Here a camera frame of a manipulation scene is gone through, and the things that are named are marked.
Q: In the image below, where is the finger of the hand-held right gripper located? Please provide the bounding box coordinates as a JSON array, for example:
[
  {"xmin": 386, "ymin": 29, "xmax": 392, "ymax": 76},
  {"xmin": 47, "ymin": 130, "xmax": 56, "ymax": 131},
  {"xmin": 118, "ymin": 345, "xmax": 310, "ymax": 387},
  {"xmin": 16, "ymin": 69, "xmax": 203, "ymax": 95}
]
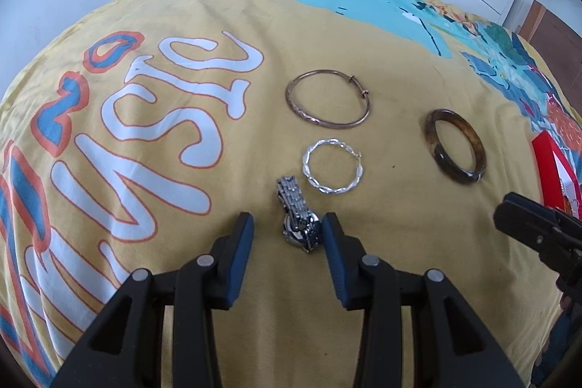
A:
[
  {"xmin": 494, "ymin": 192, "xmax": 562, "ymax": 255},
  {"xmin": 551, "ymin": 206, "xmax": 582, "ymax": 240}
]

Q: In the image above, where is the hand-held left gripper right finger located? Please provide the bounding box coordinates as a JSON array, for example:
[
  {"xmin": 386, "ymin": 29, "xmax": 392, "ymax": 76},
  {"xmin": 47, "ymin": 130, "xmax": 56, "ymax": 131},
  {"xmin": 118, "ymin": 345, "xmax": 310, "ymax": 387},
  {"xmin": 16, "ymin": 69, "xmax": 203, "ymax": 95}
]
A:
[{"xmin": 320, "ymin": 212, "xmax": 528, "ymax": 388}]

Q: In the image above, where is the thin gold bangle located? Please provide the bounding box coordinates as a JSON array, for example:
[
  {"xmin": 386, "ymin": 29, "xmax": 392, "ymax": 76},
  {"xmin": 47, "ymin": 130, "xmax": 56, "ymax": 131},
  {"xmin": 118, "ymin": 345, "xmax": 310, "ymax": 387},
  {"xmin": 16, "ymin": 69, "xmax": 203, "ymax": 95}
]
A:
[{"xmin": 285, "ymin": 69, "xmax": 372, "ymax": 129}]

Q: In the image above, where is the silver twisted hoop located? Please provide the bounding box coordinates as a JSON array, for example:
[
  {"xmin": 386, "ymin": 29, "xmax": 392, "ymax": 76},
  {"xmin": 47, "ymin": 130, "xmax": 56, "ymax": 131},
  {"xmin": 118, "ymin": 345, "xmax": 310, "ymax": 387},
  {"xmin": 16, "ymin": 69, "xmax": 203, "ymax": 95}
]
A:
[{"xmin": 302, "ymin": 137, "xmax": 365, "ymax": 197}]

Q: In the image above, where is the yellow printed dinosaur blanket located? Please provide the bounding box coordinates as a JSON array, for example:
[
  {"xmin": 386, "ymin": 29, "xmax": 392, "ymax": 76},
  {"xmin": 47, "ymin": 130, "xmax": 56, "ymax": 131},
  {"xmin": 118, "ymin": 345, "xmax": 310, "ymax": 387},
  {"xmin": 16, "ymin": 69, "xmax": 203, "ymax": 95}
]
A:
[{"xmin": 0, "ymin": 0, "xmax": 582, "ymax": 388}]

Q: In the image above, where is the red jewelry box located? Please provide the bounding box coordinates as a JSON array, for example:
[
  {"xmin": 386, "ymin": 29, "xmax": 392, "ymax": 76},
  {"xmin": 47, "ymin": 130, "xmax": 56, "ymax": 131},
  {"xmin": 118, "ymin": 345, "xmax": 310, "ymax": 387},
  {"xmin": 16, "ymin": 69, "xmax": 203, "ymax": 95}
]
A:
[{"xmin": 530, "ymin": 131, "xmax": 582, "ymax": 220}]

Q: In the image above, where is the silver metal wristwatch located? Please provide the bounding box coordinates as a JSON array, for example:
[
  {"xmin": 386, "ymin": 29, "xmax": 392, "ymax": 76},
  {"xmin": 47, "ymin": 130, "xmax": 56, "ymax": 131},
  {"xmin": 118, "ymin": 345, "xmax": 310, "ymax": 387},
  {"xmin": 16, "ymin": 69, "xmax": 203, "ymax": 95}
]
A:
[{"xmin": 275, "ymin": 175, "xmax": 325, "ymax": 254}]

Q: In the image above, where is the wooden headboard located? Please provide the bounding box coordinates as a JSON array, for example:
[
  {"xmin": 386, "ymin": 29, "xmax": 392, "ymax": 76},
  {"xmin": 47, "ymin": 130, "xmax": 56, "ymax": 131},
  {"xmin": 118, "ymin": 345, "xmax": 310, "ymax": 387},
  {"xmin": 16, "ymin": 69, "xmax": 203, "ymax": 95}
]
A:
[{"xmin": 518, "ymin": 0, "xmax": 582, "ymax": 109}]

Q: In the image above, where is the dark brown bangle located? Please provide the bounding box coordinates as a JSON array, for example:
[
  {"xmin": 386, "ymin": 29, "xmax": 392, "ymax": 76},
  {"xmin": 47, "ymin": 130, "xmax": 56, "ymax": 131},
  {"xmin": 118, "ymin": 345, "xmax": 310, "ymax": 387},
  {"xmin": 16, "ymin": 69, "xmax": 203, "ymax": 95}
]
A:
[{"xmin": 424, "ymin": 108, "xmax": 487, "ymax": 185}]

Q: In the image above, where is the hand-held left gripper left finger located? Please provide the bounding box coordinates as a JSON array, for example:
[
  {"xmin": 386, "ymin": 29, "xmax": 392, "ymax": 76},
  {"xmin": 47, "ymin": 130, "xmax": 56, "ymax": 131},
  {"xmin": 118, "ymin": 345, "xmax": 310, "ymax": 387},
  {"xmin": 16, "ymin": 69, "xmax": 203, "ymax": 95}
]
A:
[{"xmin": 49, "ymin": 212, "xmax": 255, "ymax": 388}]

